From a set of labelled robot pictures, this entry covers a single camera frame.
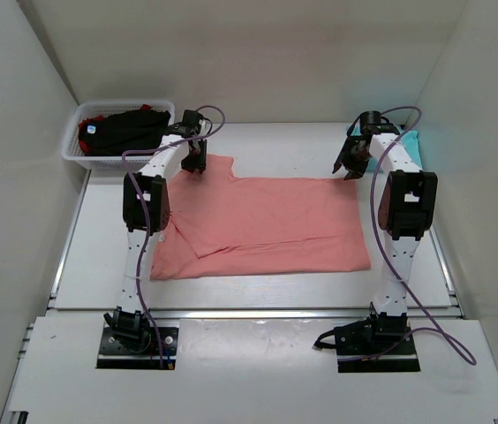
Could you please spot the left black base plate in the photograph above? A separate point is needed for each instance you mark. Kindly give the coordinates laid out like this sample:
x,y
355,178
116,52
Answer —
x,y
140,351

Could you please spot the black and red t shirt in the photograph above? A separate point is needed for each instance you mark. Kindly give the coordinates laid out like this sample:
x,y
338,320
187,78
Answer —
x,y
139,129

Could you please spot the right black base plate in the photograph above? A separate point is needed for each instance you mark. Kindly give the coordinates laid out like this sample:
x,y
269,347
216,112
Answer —
x,y
360,350

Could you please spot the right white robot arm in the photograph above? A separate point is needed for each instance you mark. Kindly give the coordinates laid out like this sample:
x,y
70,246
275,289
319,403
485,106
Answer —
x,y
400,219

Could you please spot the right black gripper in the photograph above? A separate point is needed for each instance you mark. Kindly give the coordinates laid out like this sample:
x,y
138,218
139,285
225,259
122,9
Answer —
x,y
354,155

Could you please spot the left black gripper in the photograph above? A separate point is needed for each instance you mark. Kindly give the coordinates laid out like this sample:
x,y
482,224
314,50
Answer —
x,y
194,152

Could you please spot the white plastic basket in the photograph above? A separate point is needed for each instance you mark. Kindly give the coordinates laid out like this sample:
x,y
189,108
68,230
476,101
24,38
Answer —
x,y
71,151

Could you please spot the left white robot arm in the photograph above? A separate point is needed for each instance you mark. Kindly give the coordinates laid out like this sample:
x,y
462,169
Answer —
x,y
146,213

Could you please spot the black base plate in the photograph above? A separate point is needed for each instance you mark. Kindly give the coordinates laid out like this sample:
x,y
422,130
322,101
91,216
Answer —
x,y
140,351
360,350

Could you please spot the teal folded t shirt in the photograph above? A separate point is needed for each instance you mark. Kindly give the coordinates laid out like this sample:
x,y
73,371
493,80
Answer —
x,y
410,142

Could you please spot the pink t shirt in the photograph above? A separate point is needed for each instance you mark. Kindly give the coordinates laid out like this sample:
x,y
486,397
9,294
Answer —
x,y
223,225

